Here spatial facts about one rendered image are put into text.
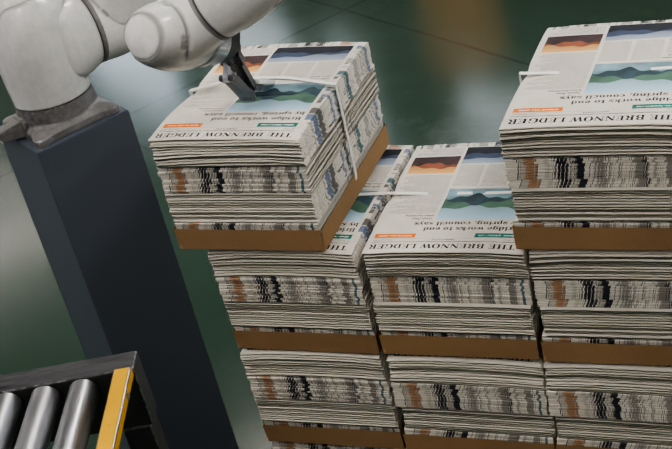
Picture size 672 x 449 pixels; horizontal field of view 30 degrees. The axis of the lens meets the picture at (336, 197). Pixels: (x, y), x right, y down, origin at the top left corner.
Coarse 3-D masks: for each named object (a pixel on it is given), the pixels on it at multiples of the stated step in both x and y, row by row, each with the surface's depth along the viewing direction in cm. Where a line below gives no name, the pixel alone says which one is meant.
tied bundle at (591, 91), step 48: (576, 48) 211; (624, 48) 207; (528, 96) 200; (576, 96) 196; (624, 96) 193; (528, 144) 192; (576, 144) 190; (624, 144) 187; (528, 192) 197; (576, 192) 194; (624, 192) 191
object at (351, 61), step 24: (264, 48) 239; (288, 48) 237; (312, 48) 234; (336, 48) 232; (360, 48) 230; (216, 72) 234; (264, 72) 230; (288, 72) 228; (312, 72) 225; (336, 72) 223; (360, 72) 230; (360, 96) 230; (360, 120) 231; (360, 144) 232
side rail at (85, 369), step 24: (96, 360) 208; (120, 360) 206; (0, 384) 207; (24, 384) 206; (48, 384) 205; (96, 384) 205; (144, 384) 208; (24, 408) 207; (96, 408) 207; (144, 408) 208; (96, 432) 210
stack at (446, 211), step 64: (384, 192) 229; (448, 192) 225; (256, 256) 222; (320, 256) 217; (384, 256) 213; (448, 256) 209; (512, 256) 204; (576, 256) 200; (640, 256) 197; (256, 320) 231; (320, 320) 226; (384, 320) 221; (448, 320) 216; (512, 320) 212; (576, 320) 207; (640, 320) 203; (256, 384) 240; (320, 384) 234; (384, 384) 228; (448, 384) 223; (512, 384) 218; (576, 384) 214; (640, 384) 209; (320, 448) 245; (384, 448) 239; (640, 448) 218
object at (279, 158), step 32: (256, 96) 222; (288, 96) 219; (320, 96) 216; (160, 128) 217; (192, 128) 215; (224, 128) 212; (256, 128) 210; (288, 128) 208; (320, 128) 213; (160, 160) 216; (192, 160) 214; (224, 160) 212; (256, 160) 209; (288, 160) 207; (320, 160) 213; (192, 192) 219; (224, 192) 216; (256, 192) 214; (288, 192) 212; (320, 192) 214; (192, 224) 222; (224, 224) 220; (256, 224) 217; (288, 224) 215; (320, 224) 214
